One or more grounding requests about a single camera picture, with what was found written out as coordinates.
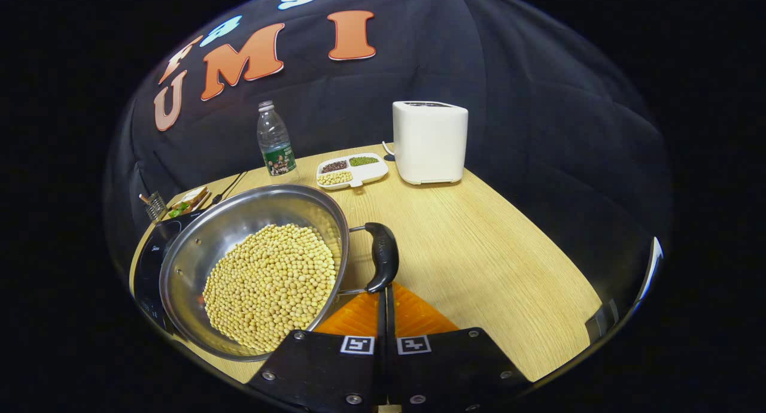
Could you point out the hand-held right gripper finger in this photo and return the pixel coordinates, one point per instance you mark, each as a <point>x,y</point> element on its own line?
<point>390,323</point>
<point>381,323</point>

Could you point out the steel pot with soybeans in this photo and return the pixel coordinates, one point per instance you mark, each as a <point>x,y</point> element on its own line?
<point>269,281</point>

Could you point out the black induction cooktop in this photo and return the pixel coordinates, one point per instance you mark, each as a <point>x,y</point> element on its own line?
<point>149,275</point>

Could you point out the white divided bean dish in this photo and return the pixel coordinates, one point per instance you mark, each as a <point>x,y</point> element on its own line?
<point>353,170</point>

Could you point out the white toaster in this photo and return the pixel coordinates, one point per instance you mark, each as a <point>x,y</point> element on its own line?
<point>429,143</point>

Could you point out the clear plastic water bottle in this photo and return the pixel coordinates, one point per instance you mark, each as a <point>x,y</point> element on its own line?
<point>275,137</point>

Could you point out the sandwich on white plate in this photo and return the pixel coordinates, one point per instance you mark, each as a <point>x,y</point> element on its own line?
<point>190,200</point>

